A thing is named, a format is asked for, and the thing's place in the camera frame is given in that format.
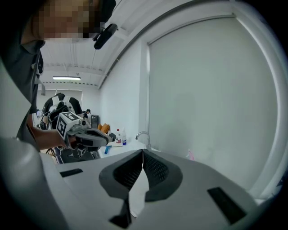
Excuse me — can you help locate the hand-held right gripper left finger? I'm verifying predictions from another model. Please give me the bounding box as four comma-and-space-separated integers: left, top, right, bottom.
40, 148, 144, 230

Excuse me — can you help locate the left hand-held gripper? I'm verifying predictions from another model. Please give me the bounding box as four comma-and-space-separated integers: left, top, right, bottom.
56, 111, 110, 149

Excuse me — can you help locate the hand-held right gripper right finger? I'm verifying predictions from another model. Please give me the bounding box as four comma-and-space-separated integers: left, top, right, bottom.
131, 148, 259, 230

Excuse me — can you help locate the person's left forearm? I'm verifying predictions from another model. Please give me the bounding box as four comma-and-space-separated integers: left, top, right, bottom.
27, 116, 68, 151

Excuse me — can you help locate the person's left hand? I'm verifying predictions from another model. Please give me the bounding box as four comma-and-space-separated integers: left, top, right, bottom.
65, 134, 78, 150

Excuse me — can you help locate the black tall cabinet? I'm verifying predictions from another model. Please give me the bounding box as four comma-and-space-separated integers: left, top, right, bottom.
91, 114, 100, 130

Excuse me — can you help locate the white sink vanity cabinet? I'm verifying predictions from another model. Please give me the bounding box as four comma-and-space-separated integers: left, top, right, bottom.
98, 139, 194, 161

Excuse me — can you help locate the chrome faucet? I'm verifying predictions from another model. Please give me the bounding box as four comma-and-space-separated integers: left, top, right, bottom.
135, 131, 152, 150

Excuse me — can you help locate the person's dark shirt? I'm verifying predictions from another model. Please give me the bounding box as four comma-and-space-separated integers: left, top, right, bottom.
0, 13, 45, 151

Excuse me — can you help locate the grey window blind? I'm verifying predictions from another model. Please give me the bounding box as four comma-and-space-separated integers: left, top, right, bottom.
148, 17, 279, 191

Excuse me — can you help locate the person's head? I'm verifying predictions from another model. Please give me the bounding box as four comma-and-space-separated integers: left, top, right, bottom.
21, 0, 117, 47

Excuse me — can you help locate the grey harness strap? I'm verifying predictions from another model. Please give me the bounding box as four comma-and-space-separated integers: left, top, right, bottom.
37, 78, 47, 96

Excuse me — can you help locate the black head camera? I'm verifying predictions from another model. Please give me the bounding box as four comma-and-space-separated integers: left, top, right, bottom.
93, 23, 119, 50

